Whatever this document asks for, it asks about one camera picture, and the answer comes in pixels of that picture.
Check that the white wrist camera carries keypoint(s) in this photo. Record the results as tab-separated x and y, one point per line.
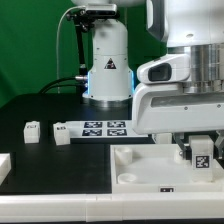
170	68

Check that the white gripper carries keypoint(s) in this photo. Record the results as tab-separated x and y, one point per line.
163	108

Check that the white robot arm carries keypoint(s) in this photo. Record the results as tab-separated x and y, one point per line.
182	91

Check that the white left fence piece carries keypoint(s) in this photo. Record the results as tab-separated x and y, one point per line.
5	166

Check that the white square tabletop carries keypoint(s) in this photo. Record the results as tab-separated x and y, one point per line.
157	168

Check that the white front fence bar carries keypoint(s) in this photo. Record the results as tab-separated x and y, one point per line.
111	207

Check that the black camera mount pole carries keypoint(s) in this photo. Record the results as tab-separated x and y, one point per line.
83	24

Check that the grey background camera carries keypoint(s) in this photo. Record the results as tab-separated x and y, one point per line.
101	9

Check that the white marker sheet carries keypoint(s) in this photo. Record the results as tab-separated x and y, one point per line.
101	129

